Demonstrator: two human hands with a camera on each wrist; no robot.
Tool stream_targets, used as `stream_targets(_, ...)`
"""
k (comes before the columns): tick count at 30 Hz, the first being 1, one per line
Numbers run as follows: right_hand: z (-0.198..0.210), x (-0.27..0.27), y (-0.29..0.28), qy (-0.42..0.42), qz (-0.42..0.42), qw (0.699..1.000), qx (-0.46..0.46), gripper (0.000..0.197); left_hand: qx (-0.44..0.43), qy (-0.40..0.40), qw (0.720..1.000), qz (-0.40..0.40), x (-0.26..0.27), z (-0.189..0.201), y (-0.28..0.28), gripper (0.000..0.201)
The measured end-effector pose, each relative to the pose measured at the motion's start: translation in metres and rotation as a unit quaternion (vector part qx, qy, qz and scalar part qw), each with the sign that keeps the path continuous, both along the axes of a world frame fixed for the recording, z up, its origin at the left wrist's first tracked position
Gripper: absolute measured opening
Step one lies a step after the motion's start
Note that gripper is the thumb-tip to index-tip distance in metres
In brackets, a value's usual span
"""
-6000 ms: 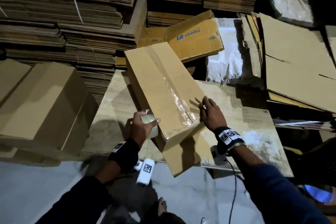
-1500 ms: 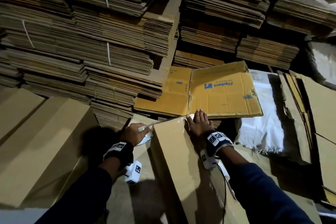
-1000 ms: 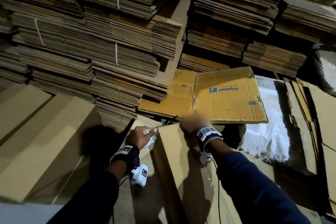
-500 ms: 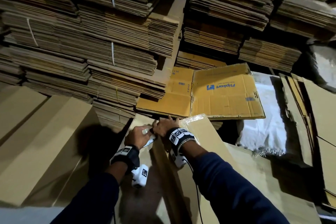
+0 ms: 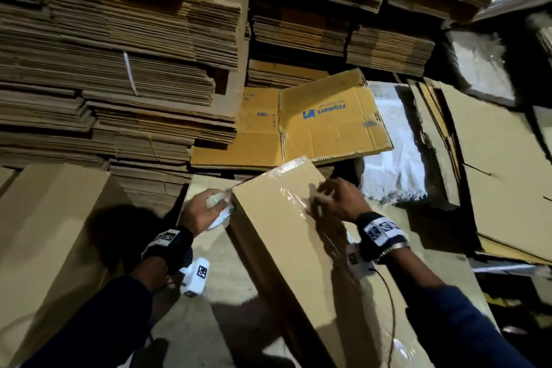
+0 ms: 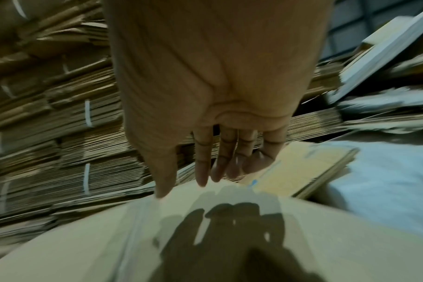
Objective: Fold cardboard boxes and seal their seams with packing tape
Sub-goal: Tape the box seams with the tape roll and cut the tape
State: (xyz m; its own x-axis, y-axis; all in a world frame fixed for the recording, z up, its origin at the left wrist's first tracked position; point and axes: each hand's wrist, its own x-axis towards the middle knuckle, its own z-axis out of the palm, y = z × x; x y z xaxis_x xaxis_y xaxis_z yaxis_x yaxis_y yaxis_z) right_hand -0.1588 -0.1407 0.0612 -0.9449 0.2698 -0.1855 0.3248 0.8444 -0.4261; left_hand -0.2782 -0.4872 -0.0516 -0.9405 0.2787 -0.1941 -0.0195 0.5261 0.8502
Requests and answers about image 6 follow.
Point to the person's right hand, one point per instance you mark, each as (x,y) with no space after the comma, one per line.
(211,60)

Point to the brown cardboard box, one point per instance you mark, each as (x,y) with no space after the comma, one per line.
(232,242)

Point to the stacks of flat cardboard bundles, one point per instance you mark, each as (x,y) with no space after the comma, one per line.
(44,121)

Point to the yellow carton with blue print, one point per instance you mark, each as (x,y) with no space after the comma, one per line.
(302,168)

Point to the pale flat board bundle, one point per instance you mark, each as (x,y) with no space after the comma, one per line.
(386,49)

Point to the white plastic sack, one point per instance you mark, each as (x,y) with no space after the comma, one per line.
(386,182)

